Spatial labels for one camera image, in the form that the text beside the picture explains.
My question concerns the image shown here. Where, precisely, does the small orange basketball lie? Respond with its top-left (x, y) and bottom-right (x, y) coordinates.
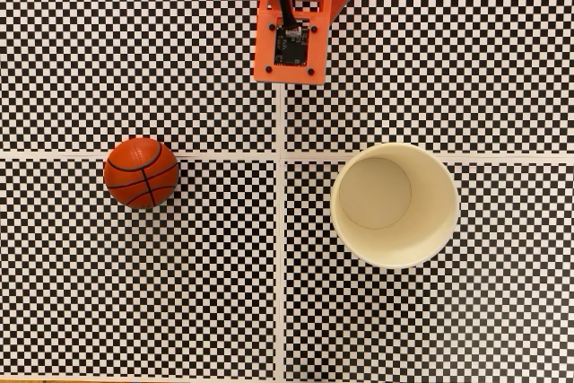
top-left (102, 136), bottom-right (180, 210)

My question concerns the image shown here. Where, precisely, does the cream paper cup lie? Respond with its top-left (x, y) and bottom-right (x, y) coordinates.
top-left (330, 142), bottom-right (461, 270)

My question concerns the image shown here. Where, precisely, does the orange camera mount with board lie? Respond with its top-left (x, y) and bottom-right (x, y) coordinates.
top-left (253, 0), bottom-right (337, 86)

